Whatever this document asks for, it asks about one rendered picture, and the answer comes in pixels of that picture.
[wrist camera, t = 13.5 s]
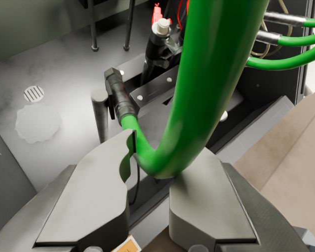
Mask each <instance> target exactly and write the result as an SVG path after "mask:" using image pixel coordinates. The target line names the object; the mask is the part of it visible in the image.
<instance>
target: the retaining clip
mask: <svg viewBox="0 0 315 252"><path fill-rule="evenodd" d="M161 41H162V42H164V43H165V44H166V45H167V47H168V48H169V49H170V51H171V52H172V53H173V55H174V53H175V51H176V49H178V48H179V46H178V45H177V44H176V42H175V41H174V40H173V38H172V37H171V36H170V35H169V36H168V39H167V40H166V39H165V38H162V39H161ZM174 56H175V55H174Z"/></svg>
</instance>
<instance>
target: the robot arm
mask: <svg viewBox="0 0 315 252"><path fill-rule="evenodd" d="M136 151H137V130H133V129H126V130H124V131H122V132H121V133H119V134H117V135H115V136H114V137H112V138H110V139H109V140H107V141H105V142H104V143H102V144H100V145H99V146H97V147H96V148H94V149H93V150H92V151H90V152H89V153H88V154H87V155H86V156H84V157H83V158H82V159H81V160H80V161H79V162H78V163H77V164H70V165H68V166H67V167H66V168H65V169H64V170H63V171H62V172H61V173H60V174H58V175H57V176H56V177H55V178H54V179H53V180H52V181H51V182H50V183H49V184H48V185H46V186H45V187H44V188H43V189H42V190H41V191H40V192H39V193H38V194H37V195H35V196H34V197H33V198H32V199H31V200H30V201H29V202H28V203H27V204H26V205H25V206H23V207H22V208H21V209H20V210H19V211H18V212H17V213H16V214H15V215H14V216H13V217H12V218H11V219H10V220H9V221H8V223H7V224H6V225H5V226H4V227H3V228H2V229H1V230H0V252H111V251H112V250H114V249H115V248H116V247H118V246H119V245H121V244H122V243H123V242H125V241H126V239H127V238H128V235H129V225H130V209H129V199H128V190H127V186H126V185H125V182H126V181H127V179H128V178H129V177H130V176H131V166H130V158H131V157H132V155H133V154H134V153H136ZM172 178H173V179H174V182H173V183H172V184H171V185H170V188H169V236H170V238H171V239H172V240H173V241H174V242H175V243H176V244H178V245H179V246H181V247H182V248H183V249H185V250H186V251H188V252H310V251H309V249H308V248H307V246H306V245H305V243H304V242H303V240H302V239H301V237H300V236H299V234H298V233H297V232H296V230H295V229H294V228H293V227H292V225H291V224H290V223H289V222H288V220H287V219H286V218H285V217H284V216H283V215H282V214H281V212H280V211H279V210H278V209H277V208H276V207H275V206H274V205H273V204H272V203H271V202H270V201H269V200H268V199H267V198H266V197H265V196H263V195H262V194H261V193H260V192H259V191H258V190H257V189H256V188H255V187H254V186H253V185H252V184H251V183H250V182H249V181H248V180H247V179H246V178H245V177H244V176H243V175H241V174H240V173H239V172H238V171H237V170H236V169H235V168H234V167H233V166H232V165H231V164H230V163H229V162H222V161H221V160H220V159H219V158H218V157H217V156H216V155H215V154H214V153H212V152H211V151H210V150H208V149H207V148H206V147H204V149H203V150H202V151H201V152H200V154H199V155H198V156H197V157H196V159H195V160H194V161H193V163H192V164H191V165H190V166H189V167H187V168H186V169H185V170H183V171H182V172H180V173H179V174H178V175H176V176H175V177H172Z"/></svg>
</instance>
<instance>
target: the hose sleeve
mask: <svg viewBox="0 0 315 252"><path fill-rule="evenodd" d="M107 80H108V81H109V85H110V88H111V91H112V94H113V104H114V111H115V115H116V118H117V120H118V123H119V125H120V126H121V127H122V124H121V121H122V119H123V118H124V117H126V116H134V117H135V118H136V120H137V121H138V116H137V114H136V110H135V108H134V105H133V104H132V102H131V99H130V97H129V95H128V92H127V90H126V86H125V84H124V82H123V80H122V78H121V77H120V76H119V75H116V74H113V75H111V76H109V77H108V79H107Z"/></svg>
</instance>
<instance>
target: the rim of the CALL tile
mask: <svg viewBox="0 0 315 252"><path fill-rule="evenodd" d="M130 239H131V240H132V241H133V243H134V244H135V246H136V247H137V248H138V251H137V252H140V251H141V248H140V247H139V245H138V244H137V242H136V241H135V239H134V238H133V237H132V235H130V236H129V237H128V238H127V239H126V240H125V242H123V243H122V244H121V245H119V246H118V247H117V248H115V249H114V250H113V251H112V252H117V251H118V250H119V249H120V248H121V247H122V246H123V245H124V244H125V243H127V242H128V241H129V240H130Z"/></svg>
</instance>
